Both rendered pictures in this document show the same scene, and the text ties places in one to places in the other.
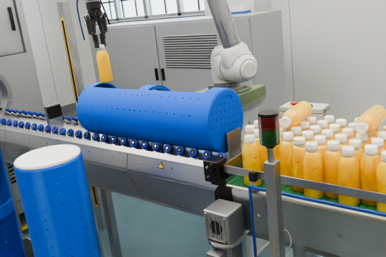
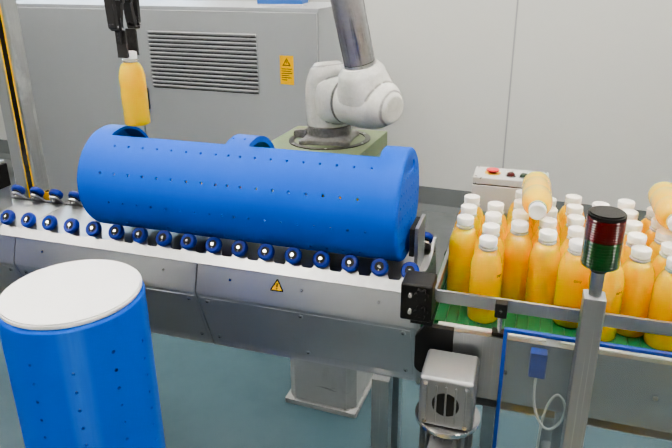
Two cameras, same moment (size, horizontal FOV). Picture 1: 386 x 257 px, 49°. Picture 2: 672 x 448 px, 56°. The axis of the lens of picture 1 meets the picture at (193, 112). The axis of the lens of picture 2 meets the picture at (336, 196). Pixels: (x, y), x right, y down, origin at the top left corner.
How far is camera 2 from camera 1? 76 cm
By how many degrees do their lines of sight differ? 22
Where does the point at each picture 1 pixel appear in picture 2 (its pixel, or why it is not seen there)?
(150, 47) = not seen: hidden behind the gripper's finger
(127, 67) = (71, 82)
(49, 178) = (97, 343)
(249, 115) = not seen: hidden behind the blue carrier
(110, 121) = (165, 206)
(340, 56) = (416, 79)
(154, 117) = (275, 201)
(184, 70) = (190, 93)
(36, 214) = (62, 419)
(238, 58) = (375, 88)
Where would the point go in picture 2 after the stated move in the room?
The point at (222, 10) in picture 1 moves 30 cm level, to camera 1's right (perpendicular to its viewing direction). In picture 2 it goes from (356, 3) to (444, 0)
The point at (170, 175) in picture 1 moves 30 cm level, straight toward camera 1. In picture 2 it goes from (298, 303) to (353, 367)
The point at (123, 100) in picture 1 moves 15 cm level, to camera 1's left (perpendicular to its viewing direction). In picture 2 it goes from (198, 165) to (136, 173)
